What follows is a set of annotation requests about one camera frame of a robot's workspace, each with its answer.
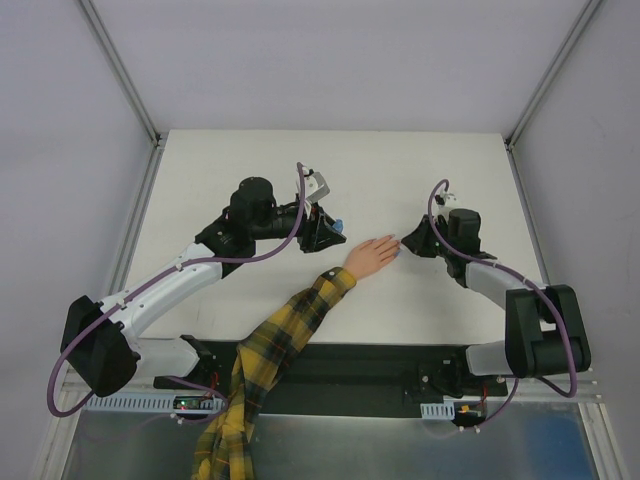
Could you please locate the blue nail polish bottle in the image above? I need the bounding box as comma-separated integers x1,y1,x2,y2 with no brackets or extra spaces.
332,219,344,233

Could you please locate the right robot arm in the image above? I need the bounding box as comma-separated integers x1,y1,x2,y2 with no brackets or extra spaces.
401,208,591,398

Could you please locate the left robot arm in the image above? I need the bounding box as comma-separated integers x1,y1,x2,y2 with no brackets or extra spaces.
61,169,346,397

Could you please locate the mannequin hand with nails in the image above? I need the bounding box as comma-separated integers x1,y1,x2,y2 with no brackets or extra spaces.
342,235,401,281

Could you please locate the yellow plaid shirt sleeve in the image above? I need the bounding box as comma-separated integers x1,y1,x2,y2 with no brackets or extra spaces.
191,267,356,479

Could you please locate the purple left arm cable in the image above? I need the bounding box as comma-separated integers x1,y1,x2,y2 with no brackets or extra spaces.
47,160,309,417

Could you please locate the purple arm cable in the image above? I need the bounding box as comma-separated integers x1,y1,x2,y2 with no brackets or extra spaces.
427,179,579,432
47,160,309,417

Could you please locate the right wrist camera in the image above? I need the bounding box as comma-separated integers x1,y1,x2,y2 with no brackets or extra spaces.
434,191,459,215

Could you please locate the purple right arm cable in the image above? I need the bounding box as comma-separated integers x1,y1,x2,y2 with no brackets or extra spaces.
427,179,579,432

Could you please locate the right aluminium frame post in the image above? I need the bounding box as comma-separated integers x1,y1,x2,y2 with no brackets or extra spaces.
504,0,606,152

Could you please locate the aluminium frame post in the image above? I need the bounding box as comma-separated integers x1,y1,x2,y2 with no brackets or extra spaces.
504,0,606,152
75,0,164,148

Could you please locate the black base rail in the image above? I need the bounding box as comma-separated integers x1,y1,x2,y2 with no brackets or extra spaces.
149,339,506,416

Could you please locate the right white cable duct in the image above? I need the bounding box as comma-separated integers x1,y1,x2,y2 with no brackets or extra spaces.
419,400,485,421

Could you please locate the white cable duct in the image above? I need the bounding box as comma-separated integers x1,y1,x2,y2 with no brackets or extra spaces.
84,393,224,415
419,400,485,421

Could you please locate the left white cable duct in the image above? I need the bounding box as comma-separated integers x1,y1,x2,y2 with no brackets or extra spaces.
84,393,224,415

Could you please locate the left aluminium frame post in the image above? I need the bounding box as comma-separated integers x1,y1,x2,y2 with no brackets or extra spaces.
75,0,164,148

